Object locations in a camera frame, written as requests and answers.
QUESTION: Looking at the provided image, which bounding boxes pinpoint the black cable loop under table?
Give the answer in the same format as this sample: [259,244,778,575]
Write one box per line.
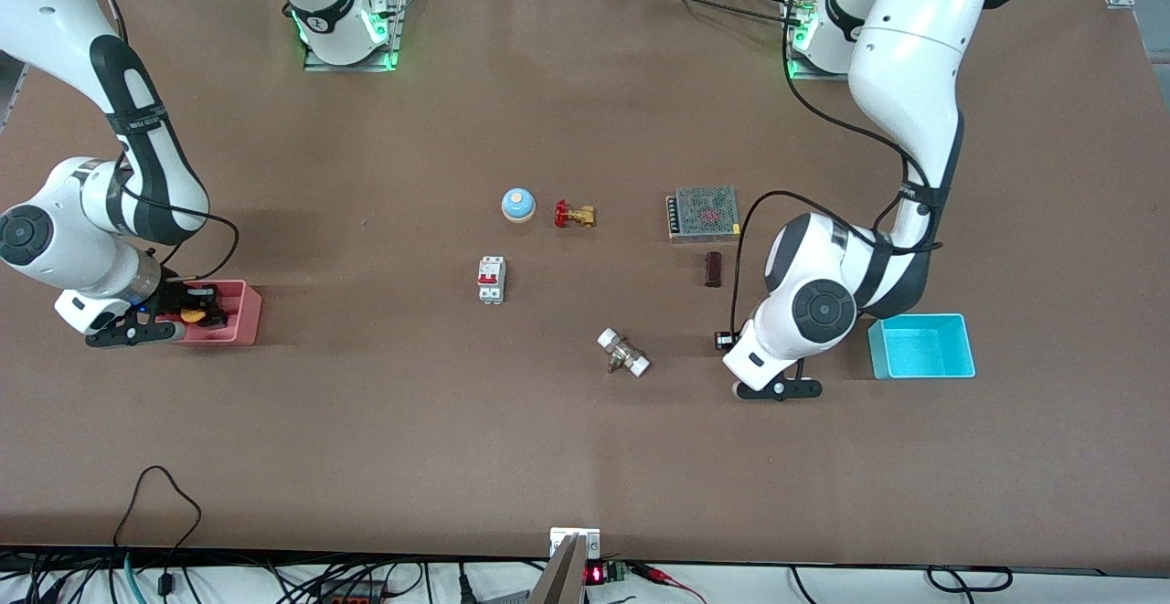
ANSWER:
[925,566,1014,594]

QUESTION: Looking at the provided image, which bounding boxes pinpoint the steel pipe fitting white ends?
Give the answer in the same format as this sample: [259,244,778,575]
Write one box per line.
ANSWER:
[597,327,652,378]

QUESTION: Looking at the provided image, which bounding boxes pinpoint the black cable across table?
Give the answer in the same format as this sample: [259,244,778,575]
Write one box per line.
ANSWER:
[614,0,796,25]

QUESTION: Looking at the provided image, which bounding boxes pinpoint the pink plastic bin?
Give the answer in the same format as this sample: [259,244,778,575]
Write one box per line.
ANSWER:
[169,280,262,346]

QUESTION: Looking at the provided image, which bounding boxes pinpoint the white circuit breaker red switches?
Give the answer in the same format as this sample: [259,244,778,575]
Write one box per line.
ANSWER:
[476,256,506,305]

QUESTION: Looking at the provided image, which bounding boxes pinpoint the grey metal mount bar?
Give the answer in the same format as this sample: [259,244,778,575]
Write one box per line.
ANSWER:
[528,534,586,604]

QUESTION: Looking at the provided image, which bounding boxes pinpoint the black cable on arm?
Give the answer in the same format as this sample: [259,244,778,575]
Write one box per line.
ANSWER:
[729,0,944,335]
[114,152,241,281]

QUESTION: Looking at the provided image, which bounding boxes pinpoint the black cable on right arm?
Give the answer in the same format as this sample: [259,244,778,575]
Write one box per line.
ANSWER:
[114,152,241,281]

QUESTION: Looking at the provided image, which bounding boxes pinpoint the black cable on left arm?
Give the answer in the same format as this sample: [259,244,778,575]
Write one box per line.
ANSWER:
[729,0,944,335]

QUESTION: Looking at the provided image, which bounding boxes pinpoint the metal base plate left arm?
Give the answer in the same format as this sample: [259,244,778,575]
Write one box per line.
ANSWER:
[784,0,856,81]

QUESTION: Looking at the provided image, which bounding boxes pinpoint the metal mesh power supply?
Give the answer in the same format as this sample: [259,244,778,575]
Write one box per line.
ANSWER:
[665,185,741,241]

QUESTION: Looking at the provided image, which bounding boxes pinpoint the white table edge bracket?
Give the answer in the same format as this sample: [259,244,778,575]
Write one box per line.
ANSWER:
[549,527,602,559]

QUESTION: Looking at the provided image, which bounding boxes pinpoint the black looped cable with plug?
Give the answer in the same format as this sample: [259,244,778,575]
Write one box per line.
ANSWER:
[113,466,203,598]

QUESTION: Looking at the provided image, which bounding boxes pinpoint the red clip lead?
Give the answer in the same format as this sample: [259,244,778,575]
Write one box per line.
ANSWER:
[631,563,709,604]

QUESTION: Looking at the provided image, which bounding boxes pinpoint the metal base plate right arm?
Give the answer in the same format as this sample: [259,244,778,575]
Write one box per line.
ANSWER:
[303,0,409,73]

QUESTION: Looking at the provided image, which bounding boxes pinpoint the cyan plastic bin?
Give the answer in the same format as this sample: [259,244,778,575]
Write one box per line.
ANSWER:
[867,313,977,380]

